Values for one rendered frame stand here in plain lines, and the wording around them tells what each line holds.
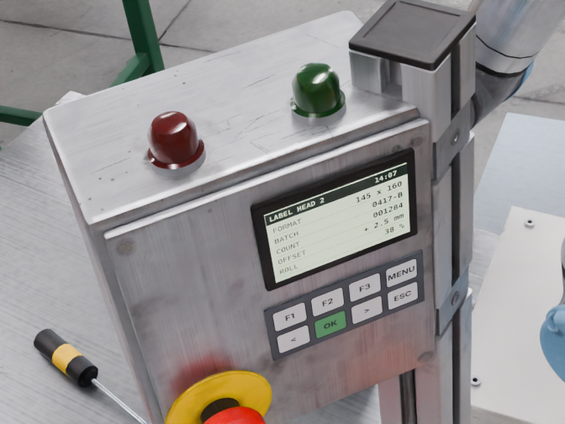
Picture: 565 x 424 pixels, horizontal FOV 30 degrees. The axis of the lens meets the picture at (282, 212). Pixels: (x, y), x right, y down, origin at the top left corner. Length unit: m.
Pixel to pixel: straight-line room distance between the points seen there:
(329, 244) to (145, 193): 0.10
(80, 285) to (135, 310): 0.86
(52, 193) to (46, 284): 0.17
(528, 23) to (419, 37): 0.43
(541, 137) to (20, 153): 0.74
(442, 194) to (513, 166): 0.90
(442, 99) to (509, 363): 0.58
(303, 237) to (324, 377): 0.11
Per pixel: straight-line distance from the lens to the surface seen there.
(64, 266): 1.39
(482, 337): 1.07
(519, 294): 1.11
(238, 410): 0.55
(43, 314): 1.34
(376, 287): 0.55
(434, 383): 0.64
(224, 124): 0.49
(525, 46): 0.94
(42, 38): 3.40
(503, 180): 1.41
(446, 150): 0.52
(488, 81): 0.97
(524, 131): 1.48
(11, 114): 2.77
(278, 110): 0.50
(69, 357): 1.24
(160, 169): 0.47
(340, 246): 0.51
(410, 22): 0.50
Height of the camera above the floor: 1.78
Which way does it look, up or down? 43 degrees down
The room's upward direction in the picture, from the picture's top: 9 degrees counter-clockwise
